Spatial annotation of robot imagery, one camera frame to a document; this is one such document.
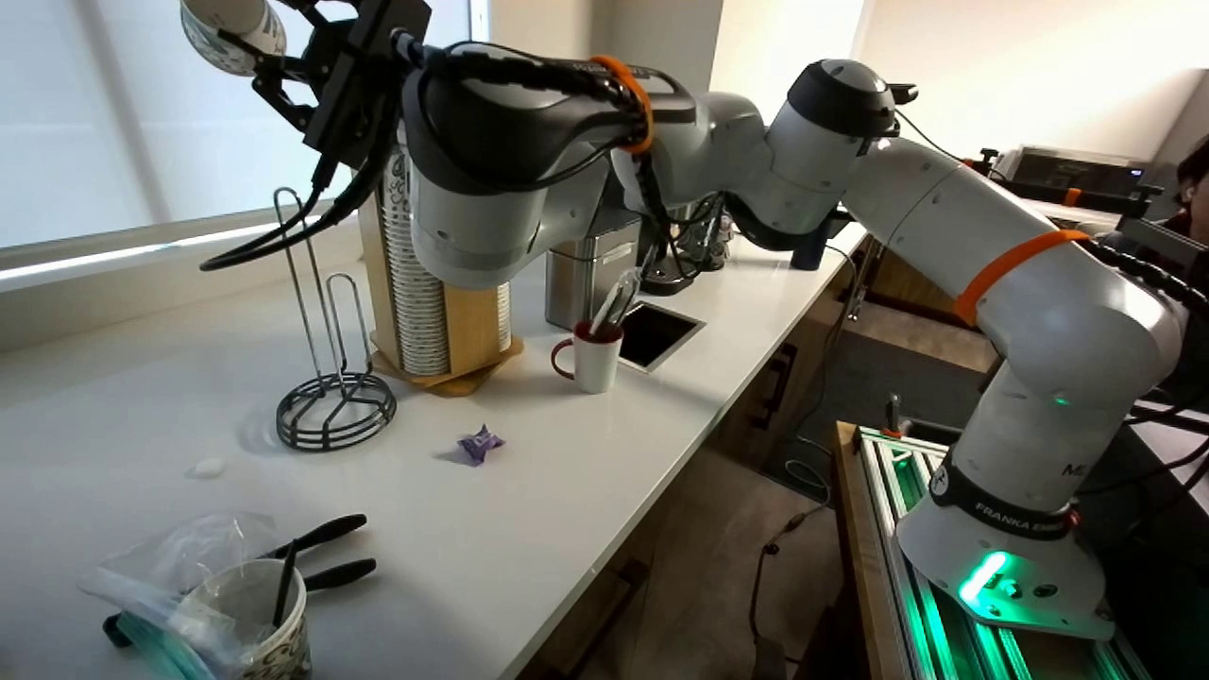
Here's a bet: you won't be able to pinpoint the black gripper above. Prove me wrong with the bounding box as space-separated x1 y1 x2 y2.
250 0 410 166

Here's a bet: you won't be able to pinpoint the wooden cup dispenser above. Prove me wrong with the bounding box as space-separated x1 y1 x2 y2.
357 147 524 396

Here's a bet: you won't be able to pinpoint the white cup red interior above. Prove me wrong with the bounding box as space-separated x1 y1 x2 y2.
547 317 627 396

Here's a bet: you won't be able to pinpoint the patterned paper cup with utensil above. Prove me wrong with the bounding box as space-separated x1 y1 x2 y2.
168 556 315 680

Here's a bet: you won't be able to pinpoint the stack of patterned paper cups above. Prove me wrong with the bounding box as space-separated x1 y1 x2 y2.
378 144 455 379

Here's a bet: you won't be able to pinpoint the white stirrer packets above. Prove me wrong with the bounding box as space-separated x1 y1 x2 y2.
584 270 642 343

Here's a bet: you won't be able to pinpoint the purple candy wrapper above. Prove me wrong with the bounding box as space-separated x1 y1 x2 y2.
449 421 511 467

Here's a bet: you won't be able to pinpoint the black tablet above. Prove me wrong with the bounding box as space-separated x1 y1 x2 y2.
618 302 708 374

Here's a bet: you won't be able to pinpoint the clear plastic bag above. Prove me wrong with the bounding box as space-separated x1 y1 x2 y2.
81 506 317 680

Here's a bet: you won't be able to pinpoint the black plastic spoon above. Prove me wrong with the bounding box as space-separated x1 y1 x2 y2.
269 533 302 632

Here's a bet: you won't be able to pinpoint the black electronic box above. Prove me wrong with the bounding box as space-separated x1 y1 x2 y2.
975 144 1138 219

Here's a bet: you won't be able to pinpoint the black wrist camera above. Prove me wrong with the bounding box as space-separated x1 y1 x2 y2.
358 0 434 59

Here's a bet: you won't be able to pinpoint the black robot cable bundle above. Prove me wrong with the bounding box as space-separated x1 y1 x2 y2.
197 32 658 275

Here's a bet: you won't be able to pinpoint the black wire cup stand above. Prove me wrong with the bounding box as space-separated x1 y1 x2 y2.
269 183 402 457

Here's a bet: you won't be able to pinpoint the black camera stand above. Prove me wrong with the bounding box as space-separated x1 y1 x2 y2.
635 193 760 299

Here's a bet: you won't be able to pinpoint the black floor cable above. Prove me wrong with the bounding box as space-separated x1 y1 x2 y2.
749 502 848 680

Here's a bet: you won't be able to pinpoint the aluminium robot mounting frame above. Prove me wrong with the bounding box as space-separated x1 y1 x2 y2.
829 419 1158 680

